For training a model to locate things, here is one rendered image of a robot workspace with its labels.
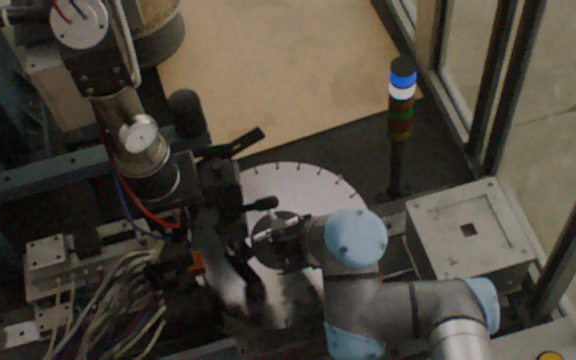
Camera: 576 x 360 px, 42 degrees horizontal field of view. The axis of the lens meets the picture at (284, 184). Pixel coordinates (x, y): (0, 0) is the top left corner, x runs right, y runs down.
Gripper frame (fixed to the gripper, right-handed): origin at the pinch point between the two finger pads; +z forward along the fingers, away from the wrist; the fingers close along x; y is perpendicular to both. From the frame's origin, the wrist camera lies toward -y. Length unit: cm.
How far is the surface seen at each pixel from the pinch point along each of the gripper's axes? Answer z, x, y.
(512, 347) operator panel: -11.4, 26.2, -28.0
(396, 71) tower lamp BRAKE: -12.0, -23.2, -21.1
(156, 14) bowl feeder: 39, -56, 5
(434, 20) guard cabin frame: 14, -36, -47
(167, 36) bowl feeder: 51, -54, 2
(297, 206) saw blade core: 6.8, -6.2, -4.2
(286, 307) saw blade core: -0.2, 9.9, 4.8
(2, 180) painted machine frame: 18, -25, 44
